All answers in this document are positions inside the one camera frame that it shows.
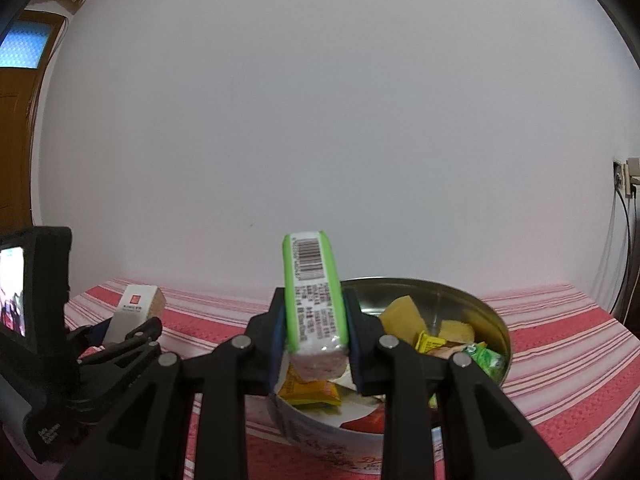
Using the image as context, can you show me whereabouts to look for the round metal tin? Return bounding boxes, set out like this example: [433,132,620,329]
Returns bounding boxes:
[266,277,512,475]

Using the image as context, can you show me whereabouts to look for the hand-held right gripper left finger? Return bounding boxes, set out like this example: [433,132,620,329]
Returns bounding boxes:
[57,287,287,480]

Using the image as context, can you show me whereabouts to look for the pale green tissue pack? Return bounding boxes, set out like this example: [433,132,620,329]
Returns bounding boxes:
[462,341,506,382]

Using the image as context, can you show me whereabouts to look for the door window pane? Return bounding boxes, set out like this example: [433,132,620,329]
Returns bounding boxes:
[0,20,54,69]

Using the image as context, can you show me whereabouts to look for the white tissue pack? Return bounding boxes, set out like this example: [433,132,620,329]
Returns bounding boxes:
[105,284,167,348]

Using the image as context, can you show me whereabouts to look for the wooden door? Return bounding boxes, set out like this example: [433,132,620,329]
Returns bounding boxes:
[0,7,68,233]

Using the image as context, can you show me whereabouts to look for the wall socket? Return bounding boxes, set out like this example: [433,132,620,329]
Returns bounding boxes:
[612,160,630,198]

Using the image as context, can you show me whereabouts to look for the red snack packet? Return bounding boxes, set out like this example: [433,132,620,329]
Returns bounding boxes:
[341,406,387,433]

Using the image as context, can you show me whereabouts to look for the red striped cloth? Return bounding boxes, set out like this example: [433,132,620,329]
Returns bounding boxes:
[62,280,640,480]

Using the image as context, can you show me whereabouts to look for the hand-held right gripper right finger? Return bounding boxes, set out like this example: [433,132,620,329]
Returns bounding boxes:
[342,287,573,480]

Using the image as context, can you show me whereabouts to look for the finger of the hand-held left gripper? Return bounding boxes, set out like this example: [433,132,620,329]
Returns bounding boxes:
[65,321,110,358]
[80,319,163,411]

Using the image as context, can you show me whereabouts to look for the dark power cable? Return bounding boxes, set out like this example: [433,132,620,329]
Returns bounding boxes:
[610,187,634,316]

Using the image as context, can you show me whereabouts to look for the yellow cracker packet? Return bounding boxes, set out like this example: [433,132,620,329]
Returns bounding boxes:
[278,362,342,409]

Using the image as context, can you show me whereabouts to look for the yellow sponge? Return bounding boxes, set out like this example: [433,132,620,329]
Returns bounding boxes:
[438,319,476,345]
[379,296,426,347]

